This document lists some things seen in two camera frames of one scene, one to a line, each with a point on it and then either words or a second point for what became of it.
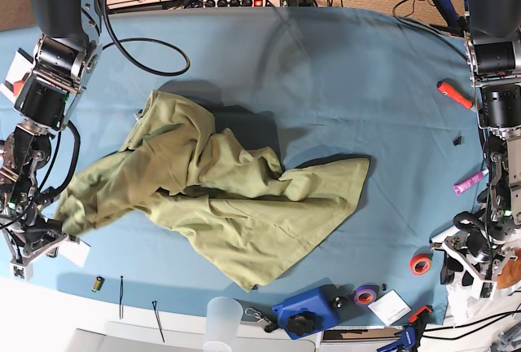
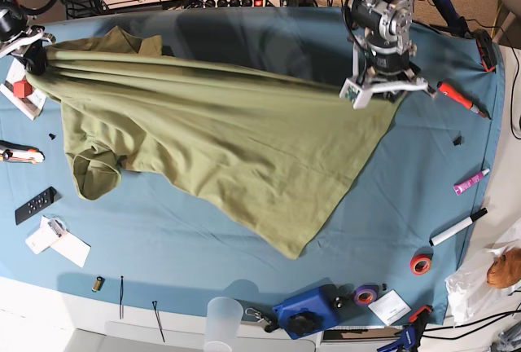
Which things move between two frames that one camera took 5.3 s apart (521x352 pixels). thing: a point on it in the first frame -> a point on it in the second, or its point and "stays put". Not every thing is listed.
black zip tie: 121,298 stays put
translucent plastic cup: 223,319 stays put
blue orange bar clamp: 411,334 stays put
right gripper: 471,253 -> 383,74
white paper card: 391,307 stays put
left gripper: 22,252 -> 17,36
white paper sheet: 77,253 stays put
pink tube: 461,185 stays put
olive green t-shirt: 254,213 -> 271,151
